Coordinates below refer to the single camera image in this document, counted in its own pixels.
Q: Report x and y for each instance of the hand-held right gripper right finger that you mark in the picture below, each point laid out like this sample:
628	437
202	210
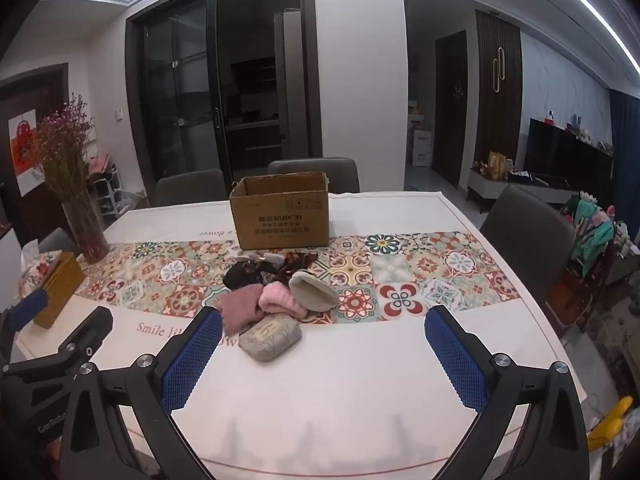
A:
455	360

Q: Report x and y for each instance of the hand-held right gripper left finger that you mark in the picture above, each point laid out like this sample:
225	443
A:
192	360

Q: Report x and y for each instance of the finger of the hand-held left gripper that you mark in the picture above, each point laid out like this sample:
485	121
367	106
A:
27	309
90	332

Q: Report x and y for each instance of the mauve knit sock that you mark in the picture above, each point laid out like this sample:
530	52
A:
240	307

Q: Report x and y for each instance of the grey floral fabric pouch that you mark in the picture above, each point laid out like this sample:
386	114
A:
270	340

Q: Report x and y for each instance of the black printed cloth bundle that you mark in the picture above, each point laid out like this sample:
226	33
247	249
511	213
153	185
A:
239	276

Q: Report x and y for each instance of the light pink knit sock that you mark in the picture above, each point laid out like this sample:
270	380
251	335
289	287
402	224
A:
277	297

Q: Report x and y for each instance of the white sock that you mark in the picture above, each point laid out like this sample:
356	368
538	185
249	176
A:
272	258

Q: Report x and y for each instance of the grey fuzzy slipper sock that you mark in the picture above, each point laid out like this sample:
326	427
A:
312	290

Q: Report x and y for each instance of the orange black striped scarf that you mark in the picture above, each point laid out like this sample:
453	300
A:
296	261

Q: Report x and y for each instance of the brown cardboard box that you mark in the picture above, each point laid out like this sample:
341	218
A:
280	220

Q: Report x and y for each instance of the yellow wooden box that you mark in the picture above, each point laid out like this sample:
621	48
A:
62	290

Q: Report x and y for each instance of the floral tissue box cover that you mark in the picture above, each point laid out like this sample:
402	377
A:
40	270

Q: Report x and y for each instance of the brown chair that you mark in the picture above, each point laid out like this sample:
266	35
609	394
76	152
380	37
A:
570	295

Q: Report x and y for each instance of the white shoe rack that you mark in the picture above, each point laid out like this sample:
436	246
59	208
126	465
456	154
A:
110	195

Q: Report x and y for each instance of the grey dining chair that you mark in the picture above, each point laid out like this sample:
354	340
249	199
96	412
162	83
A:
315	172
530	240
190	187

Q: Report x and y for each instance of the pink bag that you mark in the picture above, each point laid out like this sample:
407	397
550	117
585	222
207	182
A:
100	162

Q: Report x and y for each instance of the red and white poster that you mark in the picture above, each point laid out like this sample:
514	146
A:
22	145

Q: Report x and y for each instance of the dried flower bouquet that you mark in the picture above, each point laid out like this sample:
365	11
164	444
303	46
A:
62	145

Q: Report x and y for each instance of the yellow plastic toy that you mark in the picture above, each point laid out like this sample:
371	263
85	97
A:
607	430

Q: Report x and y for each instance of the green clothes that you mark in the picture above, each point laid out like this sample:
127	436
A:
595	235

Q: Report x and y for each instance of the yellow snack packages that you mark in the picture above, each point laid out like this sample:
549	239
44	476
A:
496	164

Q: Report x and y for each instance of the white hallway box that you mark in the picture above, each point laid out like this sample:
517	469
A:
421	149

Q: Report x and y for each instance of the dark hallway door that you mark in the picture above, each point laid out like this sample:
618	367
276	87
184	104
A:
450	110

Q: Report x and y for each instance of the blue curtain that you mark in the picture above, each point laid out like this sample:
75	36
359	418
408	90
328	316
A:
627	160

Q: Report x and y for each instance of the dark sliding glass door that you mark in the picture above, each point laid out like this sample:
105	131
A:
190	85

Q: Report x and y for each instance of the slatted wooden wall panel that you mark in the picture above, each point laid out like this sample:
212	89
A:
505	120

